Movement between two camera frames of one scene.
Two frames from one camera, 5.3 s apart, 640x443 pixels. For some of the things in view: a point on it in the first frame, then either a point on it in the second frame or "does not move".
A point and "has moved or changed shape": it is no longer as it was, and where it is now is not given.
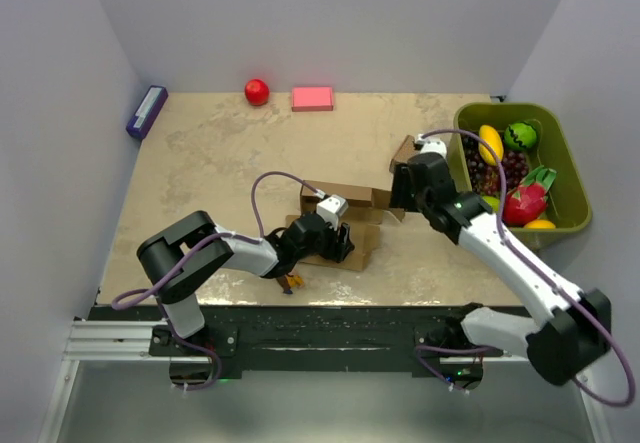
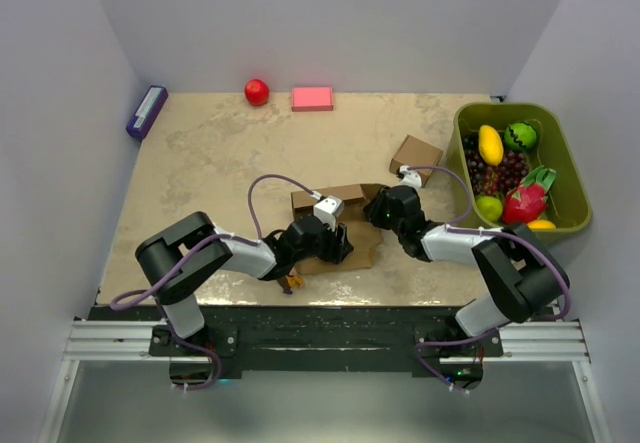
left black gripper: x=340 y=246 does not move
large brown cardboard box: x=368 y=208 has moved or changed shape
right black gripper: x=398 y=195 -> x=372 y=210
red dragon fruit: x=528 y=201 does not move
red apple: x=257 y=92 does not move
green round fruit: x=520 y=136 does not move
